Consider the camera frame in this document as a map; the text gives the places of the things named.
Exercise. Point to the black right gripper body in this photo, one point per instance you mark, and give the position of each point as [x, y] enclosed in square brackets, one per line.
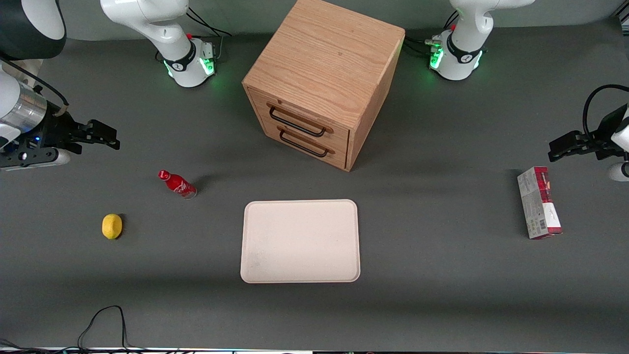
[55, 131]

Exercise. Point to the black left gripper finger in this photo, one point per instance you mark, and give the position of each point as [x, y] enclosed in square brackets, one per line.
[565, 153]
[565, 140]

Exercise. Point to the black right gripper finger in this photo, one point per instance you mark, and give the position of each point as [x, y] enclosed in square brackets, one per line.
[100, 145]
[98, 130]

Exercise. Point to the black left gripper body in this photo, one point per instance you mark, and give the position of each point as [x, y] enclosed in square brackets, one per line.
[602, 133]

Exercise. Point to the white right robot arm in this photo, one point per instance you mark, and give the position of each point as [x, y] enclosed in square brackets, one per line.
[162, 29]

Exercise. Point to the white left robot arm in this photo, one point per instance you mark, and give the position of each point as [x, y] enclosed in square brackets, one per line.
[462, 49]

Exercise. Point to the oak wooden drawer cabinet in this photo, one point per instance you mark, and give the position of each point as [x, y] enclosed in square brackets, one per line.
[329, 54]

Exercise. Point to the grey and red carton box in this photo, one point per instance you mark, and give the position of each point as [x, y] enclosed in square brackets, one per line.
[538, 204]

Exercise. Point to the yellow lemon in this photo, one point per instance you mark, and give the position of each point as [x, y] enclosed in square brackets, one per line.
[112, 226]

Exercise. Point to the red cola bottle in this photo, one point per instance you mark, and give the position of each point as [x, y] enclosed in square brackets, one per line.
[178, 185]

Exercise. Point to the cream rectangular tray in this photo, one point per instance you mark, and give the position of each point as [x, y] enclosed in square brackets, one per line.
[300, 241]

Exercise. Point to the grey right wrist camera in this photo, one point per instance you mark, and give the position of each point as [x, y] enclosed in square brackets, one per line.
[34, 160]

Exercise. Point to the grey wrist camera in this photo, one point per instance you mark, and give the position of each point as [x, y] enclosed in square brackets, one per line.
[34, 160]
[618, 172]

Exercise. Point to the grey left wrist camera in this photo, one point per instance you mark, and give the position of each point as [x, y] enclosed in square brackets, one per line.
[618, 172]

